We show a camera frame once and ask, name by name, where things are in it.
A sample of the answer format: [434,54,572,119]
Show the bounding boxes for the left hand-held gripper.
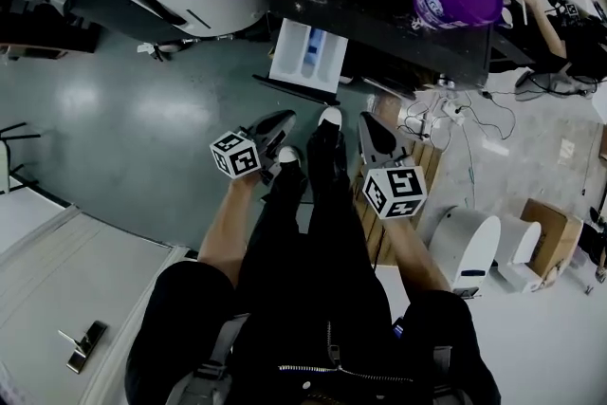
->
[209,109,298,186]

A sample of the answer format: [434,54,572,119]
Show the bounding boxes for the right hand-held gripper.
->
[358,110,429,221]

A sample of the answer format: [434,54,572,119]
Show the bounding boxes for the person's right forearm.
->
[377,216,452,294]

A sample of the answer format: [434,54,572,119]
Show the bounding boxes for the person's left forearm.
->
[195,173,265,291]

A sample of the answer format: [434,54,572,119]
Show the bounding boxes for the cardboard box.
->
[518,197,585,286]

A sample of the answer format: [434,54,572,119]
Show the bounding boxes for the person's left white shoe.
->
[278,145,304,168]

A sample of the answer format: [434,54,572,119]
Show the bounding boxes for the person's white shoe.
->
[278,145,304,168]
[318,105,344,130]

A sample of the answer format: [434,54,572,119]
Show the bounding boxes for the wooden pallet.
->
[352,136,446,267]

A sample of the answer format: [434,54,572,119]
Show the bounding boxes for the person's right white shoe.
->
[318,105,344,130]

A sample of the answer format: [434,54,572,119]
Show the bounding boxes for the person's black trousers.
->
[236,121,395,323]

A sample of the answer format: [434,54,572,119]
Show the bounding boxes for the white power strip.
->
[439,101,467,127]

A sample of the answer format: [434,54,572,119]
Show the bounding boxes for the large white rounded appliance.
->
[428,205,503,301]

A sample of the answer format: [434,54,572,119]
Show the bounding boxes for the white plastic floor part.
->
[137,41,165,62]

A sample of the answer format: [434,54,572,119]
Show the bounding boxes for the small white rounded appliance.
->
[496,214,543,294]

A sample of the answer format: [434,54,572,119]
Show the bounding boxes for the person's black jacket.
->
[123,250,503,405]

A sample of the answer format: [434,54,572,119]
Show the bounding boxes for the grey door panel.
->
[0,202,199,405]

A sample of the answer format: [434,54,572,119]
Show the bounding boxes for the white power cable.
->
[396,90,459,135]

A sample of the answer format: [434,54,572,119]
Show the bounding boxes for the thin teal cable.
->
[461,121,476,206]

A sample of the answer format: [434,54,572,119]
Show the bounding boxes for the black floor cable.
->
[466,90,517,141]

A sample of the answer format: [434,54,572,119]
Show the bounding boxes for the grey right shoulder strap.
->
[428,342,469,405]

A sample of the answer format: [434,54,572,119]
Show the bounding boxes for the grey shoulder strap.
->
[428,342,469,405]
[162,311,253,405]

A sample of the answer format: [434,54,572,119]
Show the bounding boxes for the grey left shoulder strap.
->
[162,311,253,405]

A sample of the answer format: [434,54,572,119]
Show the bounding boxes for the black frame folding chair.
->
[0,121,43,196]

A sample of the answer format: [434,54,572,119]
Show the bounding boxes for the metal door handle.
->
[57,320,109,377]

